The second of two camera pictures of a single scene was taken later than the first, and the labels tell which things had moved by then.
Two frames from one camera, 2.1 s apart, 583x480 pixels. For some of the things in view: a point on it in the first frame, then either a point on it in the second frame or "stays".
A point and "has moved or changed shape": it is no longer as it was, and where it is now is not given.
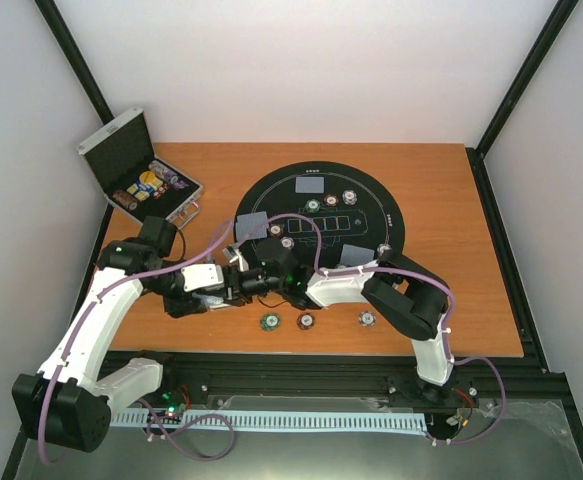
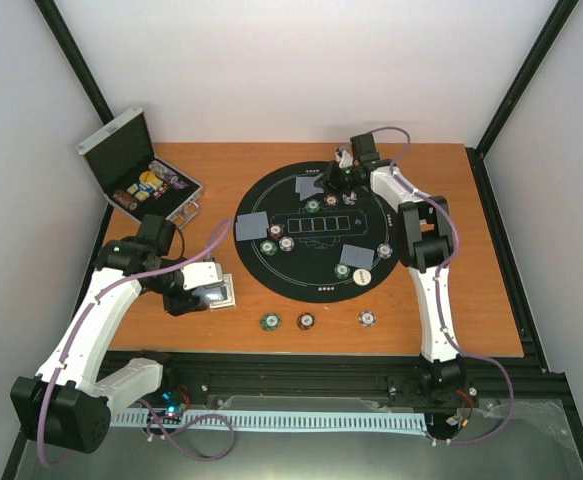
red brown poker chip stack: [305, 320] stays
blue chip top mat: [349, 197] stays
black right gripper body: [261, 284] → [344, 180]
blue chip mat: [287, 242] stays
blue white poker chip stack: [367, 318] stays
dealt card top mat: [309, 184] has moved or changed shape
